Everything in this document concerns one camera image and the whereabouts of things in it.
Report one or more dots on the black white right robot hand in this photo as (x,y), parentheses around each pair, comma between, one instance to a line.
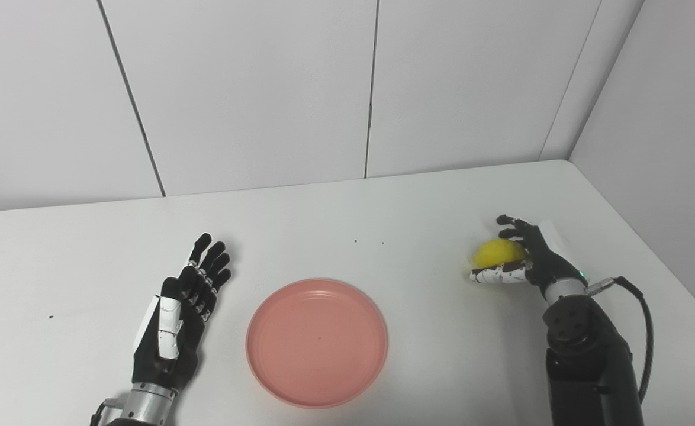
(549,260)

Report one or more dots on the pink round plate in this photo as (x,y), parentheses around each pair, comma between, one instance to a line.
(318,343)

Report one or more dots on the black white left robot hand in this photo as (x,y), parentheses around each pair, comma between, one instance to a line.
(167,337)

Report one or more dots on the yellow lemon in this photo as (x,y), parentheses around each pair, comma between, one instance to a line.
(495,252)

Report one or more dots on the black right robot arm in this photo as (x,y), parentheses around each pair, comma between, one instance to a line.
(590,361)

